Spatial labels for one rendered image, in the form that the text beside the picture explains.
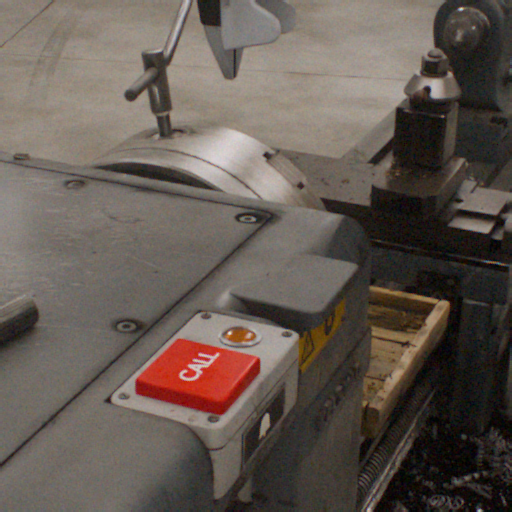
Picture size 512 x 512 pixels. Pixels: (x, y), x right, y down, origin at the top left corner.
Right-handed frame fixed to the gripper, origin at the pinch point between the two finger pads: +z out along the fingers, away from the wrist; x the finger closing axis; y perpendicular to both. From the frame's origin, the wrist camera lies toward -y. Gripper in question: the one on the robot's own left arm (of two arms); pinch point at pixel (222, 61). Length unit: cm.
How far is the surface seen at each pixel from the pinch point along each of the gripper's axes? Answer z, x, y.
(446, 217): 41, 73, 3
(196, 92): 137, 387, -176
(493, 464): 83, 79, 13
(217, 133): 14.1, 21.3, -9.5
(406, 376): 49, 41, 7
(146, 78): 7.2, 14.4, -13.8
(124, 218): 12.3, -5.7, -6.0
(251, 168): 15.8, 17.6, -4.3
